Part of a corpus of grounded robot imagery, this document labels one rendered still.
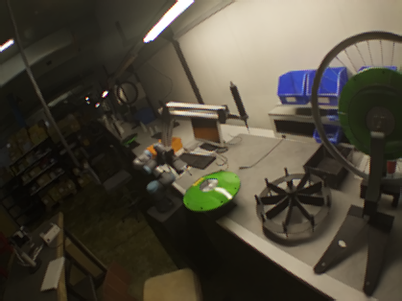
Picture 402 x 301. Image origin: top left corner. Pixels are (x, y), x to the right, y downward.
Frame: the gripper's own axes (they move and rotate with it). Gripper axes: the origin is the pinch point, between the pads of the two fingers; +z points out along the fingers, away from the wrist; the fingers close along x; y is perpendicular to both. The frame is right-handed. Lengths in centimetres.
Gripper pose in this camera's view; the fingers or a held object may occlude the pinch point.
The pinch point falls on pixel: (191, 174)
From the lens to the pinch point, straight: 116.0
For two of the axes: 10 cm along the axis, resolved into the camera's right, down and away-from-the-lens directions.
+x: -7.1, 5.4, -4.6
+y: -0.3, 6.3, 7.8
